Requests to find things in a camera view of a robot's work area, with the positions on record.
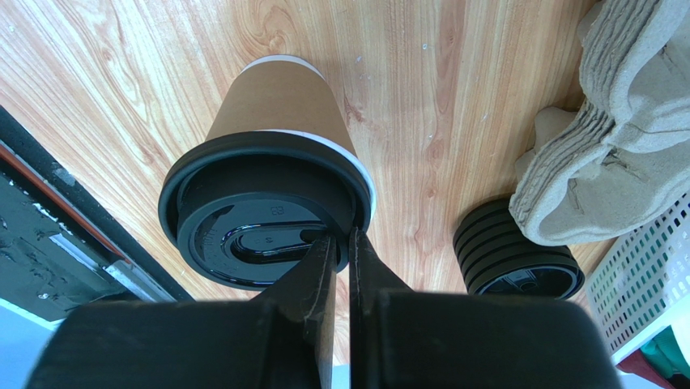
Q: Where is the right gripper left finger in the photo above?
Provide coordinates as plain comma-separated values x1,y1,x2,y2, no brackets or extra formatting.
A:
253,234,338,388

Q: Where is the single paper cup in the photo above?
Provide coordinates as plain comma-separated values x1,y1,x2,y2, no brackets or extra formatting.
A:
205,54,377,214

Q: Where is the white plastic basket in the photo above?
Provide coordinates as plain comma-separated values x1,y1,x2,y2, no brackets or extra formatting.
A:
585,194,689,364

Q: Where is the green cloth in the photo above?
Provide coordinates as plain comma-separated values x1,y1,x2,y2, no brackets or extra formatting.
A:
640,327,689,381

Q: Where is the black coffee cup lid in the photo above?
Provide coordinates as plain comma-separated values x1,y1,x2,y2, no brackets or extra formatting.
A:
158,130,377,290

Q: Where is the cardboard cup carrier tray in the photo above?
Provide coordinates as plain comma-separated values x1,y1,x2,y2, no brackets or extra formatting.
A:
509,1,689,246

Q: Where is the stack of black lids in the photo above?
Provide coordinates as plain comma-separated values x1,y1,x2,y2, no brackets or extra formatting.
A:
453,198,585,300

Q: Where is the dark red cloth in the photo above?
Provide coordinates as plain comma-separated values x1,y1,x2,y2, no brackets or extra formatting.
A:
617,364,675,389

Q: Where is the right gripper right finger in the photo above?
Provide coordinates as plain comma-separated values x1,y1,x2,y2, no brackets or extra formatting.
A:
348,228,411,388

